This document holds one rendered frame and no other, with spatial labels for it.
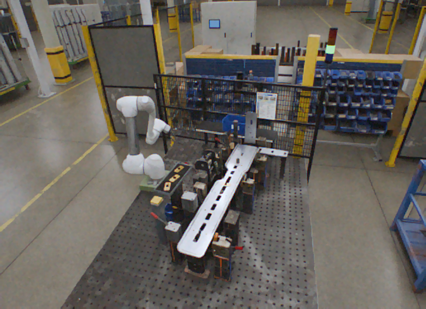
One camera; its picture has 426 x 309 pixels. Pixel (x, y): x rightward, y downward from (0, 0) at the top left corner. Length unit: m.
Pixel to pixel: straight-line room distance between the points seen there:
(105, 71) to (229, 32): 4.94
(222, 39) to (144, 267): 7.63
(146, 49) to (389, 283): 4.09
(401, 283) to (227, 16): 7.62
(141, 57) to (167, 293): 3.34
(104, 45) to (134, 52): 0.51
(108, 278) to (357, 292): 2.16
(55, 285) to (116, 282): 1.21
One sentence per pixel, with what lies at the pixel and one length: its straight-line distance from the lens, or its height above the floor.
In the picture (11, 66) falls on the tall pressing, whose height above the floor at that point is 0.75.
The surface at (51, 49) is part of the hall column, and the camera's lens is 9.45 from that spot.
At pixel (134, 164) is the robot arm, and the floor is 0.98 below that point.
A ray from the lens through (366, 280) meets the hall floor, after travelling 3.12.
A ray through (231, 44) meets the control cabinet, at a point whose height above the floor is 0.82.
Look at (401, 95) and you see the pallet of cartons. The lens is 5.49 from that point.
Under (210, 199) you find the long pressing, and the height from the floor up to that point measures 1.00.
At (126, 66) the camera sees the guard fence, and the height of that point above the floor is 1.39.
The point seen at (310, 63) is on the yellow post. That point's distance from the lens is 2.74.
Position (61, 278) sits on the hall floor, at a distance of 3.28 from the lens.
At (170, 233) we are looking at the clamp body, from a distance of 1.87.
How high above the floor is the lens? 2.41
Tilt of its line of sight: 32 degrees down
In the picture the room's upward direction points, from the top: 3 degrees counter-clockwise
